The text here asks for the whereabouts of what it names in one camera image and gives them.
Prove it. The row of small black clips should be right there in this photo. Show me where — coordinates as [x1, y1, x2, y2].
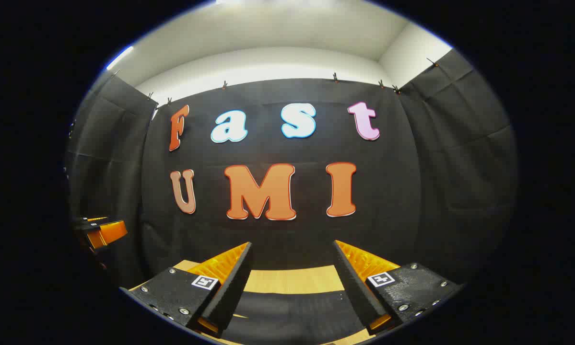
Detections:
[112, 57, 439, 106]

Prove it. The black backdrop cloth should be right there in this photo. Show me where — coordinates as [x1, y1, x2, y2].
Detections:
[66, 48, 519, 293]

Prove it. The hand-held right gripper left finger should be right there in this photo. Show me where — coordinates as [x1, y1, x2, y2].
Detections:
[119, 241, 254, 339]

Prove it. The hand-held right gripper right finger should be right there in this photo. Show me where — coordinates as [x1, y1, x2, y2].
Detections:
[333, 240, 464, 335]

